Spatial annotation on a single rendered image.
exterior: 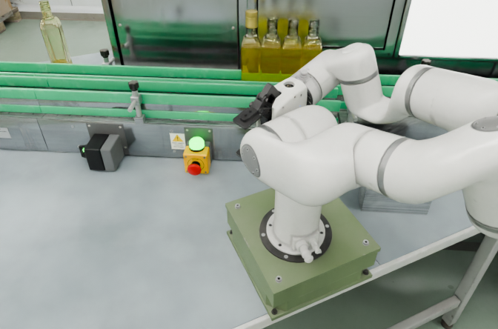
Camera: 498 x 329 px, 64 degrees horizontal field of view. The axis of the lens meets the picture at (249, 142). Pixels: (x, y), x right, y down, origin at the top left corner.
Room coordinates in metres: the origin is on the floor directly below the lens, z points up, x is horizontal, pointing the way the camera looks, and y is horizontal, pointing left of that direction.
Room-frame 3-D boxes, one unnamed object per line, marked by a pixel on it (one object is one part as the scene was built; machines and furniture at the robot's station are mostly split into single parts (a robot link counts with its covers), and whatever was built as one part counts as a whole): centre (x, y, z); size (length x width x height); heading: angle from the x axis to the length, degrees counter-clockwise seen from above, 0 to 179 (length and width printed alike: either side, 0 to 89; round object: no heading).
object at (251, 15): (1.10, -0.01, 1.14); 0.04 x 0.04 x 0.04
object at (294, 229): (0.56, -0.10, 0.93); 0.16 x 0.13 x 0.15; 19
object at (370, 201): (0.87, -0.39, 0.79); 0.27 x 0.17 x 0.08; 176
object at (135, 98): (0.95, 0.32, 0.94); 0.07 x 0.04 x 0.13; 176
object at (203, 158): (0.91, 0.15, 0.79); 0.07 x 0.07 x 0.07; 86
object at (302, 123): (0.56, -0.09, 1.09); 0.13 x 0.10 x 0.16; 125
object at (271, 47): (1.09, -0.07, 0.99); 0.06 x 0.06 x 0.21; 86
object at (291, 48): (1.09, -0.12, 0.99); 0.06 x 0.06 x 0.21; 86
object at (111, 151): (0.93, 0.43, 0.79); 0.08 x 0.08 x 0.08; 86
